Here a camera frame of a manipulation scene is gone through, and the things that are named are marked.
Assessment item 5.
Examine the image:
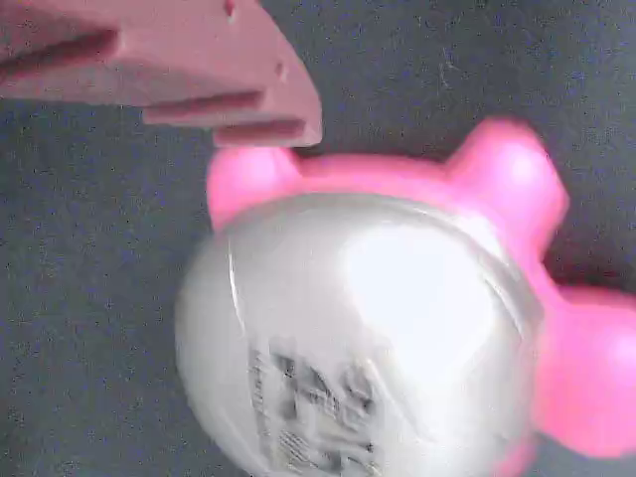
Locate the plastic gripper finger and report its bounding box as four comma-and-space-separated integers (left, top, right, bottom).
0, 0, 324, 149

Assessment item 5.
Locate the toy figure with white belly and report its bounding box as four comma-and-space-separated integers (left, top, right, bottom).
173, 116, 636, 477

